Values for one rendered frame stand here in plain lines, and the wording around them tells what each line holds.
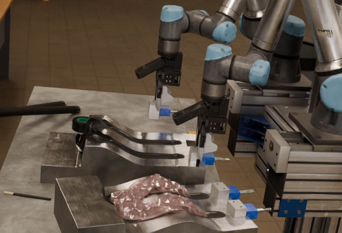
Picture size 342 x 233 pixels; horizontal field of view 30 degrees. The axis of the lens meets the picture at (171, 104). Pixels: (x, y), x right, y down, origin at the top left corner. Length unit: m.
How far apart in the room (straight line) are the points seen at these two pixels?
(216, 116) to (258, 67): 0.21
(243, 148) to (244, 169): 1.67
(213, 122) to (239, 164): 2.27
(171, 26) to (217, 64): 0.32
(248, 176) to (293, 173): 2.06
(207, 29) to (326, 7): 0.49
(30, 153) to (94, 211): 0.60
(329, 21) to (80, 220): 0.85
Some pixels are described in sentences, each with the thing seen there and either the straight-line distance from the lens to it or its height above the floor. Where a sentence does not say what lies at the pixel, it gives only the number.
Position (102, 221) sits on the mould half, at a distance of 1.59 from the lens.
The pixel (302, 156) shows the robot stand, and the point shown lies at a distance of 1.99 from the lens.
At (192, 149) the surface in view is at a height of 0.92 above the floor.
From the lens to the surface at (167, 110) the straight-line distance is 2.25.
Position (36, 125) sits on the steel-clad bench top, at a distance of 2.40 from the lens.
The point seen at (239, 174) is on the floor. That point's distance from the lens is 4.06.
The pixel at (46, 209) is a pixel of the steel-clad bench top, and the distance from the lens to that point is 1.85.
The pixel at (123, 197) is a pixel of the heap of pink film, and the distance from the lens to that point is 1.74.
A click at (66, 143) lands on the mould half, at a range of 2.11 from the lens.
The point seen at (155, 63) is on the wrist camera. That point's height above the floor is 1.11.
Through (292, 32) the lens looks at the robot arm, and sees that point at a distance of 2.40.
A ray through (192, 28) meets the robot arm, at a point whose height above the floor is 1.23.
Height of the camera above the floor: 1.72
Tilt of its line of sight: 20 degrees down
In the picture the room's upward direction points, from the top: 7 degrees clockwise
